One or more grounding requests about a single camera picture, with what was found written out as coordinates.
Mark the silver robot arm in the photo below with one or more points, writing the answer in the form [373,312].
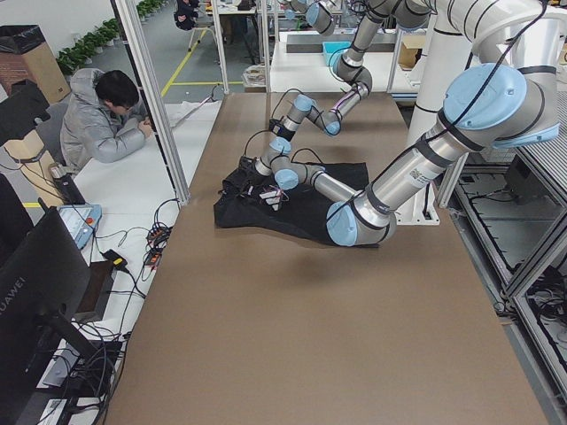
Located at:
[487,105]
[347,66]

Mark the black t-shirt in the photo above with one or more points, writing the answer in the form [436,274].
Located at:
[302,213]

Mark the teach pendant with red button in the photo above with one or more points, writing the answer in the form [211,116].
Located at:
[81,221]

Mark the cardboard box with black bag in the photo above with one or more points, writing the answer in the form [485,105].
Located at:
[25,55]

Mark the person in grey jacket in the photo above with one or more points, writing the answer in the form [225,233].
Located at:
[105,119]

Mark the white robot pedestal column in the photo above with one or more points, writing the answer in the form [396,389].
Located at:
[472,33]

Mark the blue plastic bin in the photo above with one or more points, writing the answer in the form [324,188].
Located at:
[332,51]

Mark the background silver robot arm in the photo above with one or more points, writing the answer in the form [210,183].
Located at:
[316,13]

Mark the black Huawei monitor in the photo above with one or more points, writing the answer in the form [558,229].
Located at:
[42,284]

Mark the aluminium frame post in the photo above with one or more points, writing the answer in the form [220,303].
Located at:
[132,35]

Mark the orange power strip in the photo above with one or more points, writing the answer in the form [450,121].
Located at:
[156,241]

